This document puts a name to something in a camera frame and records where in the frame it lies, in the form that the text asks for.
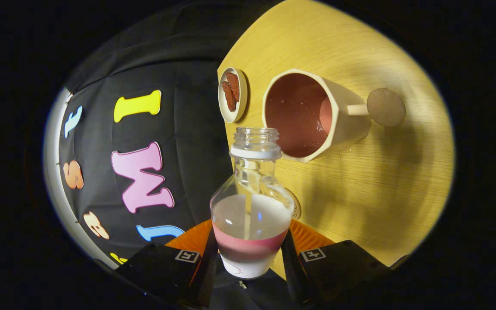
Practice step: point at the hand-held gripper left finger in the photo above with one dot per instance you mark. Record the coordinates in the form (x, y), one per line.
(205, 275)

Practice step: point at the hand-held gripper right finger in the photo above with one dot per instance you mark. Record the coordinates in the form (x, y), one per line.
(293, 275)

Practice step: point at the clear juice bottle pink band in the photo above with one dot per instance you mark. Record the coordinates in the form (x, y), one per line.
(250, 224)

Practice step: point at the wooden table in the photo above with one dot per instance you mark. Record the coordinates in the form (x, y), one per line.
(381, 193)

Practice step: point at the black backdrop cloth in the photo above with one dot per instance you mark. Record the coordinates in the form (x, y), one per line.
(187, 107)

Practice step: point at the small white plate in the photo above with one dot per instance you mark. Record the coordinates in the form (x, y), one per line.
(223, 107)

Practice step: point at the brown sausage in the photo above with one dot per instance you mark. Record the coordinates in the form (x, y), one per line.
(234, 84)
(229, 98)

